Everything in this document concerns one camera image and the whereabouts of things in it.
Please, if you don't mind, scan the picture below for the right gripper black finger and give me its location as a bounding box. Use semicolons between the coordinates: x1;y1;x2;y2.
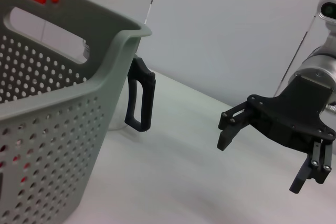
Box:
289;140;334;195
216;101;254;152

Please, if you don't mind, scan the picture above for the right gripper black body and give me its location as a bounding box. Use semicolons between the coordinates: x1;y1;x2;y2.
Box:
246;76;336;154

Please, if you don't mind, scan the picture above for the grey perforated plastic storage bin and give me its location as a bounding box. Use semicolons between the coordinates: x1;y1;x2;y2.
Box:
0;0;152;224

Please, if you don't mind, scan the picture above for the glass teapot with black lid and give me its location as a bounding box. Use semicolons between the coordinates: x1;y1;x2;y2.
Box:
81;39;157;132

